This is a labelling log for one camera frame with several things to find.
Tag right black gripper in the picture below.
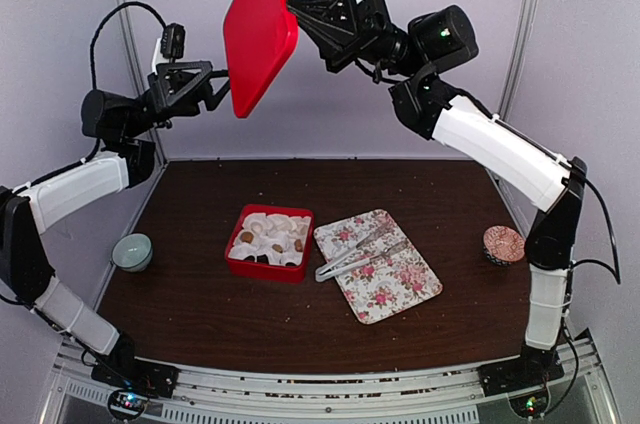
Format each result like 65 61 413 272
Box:
281 0 427 76

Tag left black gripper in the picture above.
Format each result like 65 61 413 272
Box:
123 59 239 137

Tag red box lid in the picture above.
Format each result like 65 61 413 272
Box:
223 0 298 118

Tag red chocolate box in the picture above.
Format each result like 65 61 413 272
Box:
224 204 314 284

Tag black white kitchen tongs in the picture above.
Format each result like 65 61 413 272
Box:
314 225 410 283

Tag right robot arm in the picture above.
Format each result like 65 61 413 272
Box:
286 0 591 386

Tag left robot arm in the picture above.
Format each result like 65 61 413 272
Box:
1 23 230 388

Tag pale green ceramic bowl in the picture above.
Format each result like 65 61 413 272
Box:
111 233 153 273

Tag floral serving tray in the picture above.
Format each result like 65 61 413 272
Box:
313 209 443 325

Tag red patterned ceramic bowl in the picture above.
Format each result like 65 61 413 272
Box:
483 225 525 266

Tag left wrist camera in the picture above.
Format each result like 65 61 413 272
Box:
151 23 186 73

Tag left aluminium frame post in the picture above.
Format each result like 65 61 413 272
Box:
115 0 167 167

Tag aluminium frame post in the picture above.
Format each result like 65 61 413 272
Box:
498 0 539 120
115 0 167 167

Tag right aluminium frame post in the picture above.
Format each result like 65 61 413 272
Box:
498 0 539 120

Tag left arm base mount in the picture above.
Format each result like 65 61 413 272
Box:
91 355 180 423

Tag front aluminium rail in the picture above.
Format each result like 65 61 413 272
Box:
36 339 621 423

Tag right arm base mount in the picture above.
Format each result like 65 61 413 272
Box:
477 348 565 420

